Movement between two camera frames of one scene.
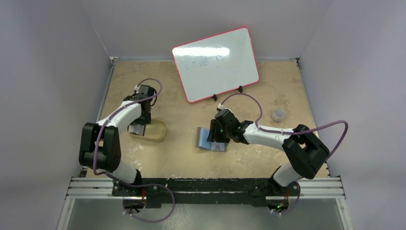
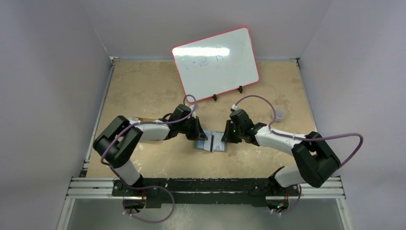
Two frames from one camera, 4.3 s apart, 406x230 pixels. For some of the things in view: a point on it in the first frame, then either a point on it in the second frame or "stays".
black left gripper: x=143 y=121 to x=197 y=133
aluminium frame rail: x=101 y=188 stays
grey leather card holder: x=201 y=142 stays
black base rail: x=204 y=192 stays
